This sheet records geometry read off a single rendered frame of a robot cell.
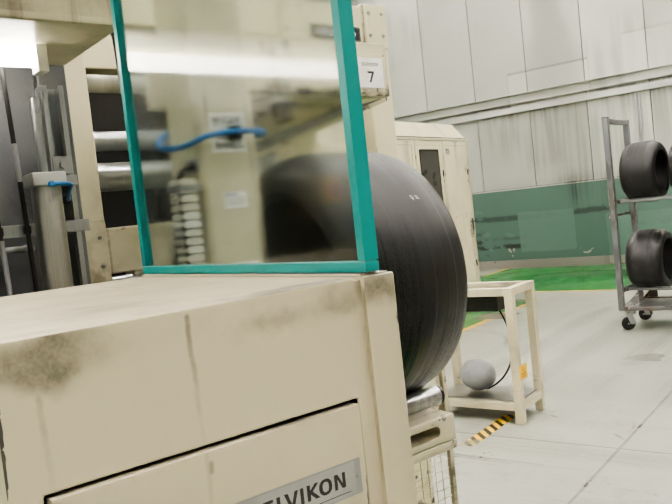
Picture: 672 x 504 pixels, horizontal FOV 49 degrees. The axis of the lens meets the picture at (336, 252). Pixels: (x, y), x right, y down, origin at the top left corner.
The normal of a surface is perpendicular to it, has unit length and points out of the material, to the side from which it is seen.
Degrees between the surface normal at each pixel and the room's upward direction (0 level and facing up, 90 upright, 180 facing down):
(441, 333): 112
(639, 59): 90
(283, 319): 90
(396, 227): 68
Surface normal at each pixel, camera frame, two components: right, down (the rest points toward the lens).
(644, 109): -0.60, 0.11
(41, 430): 0.62, -0.03
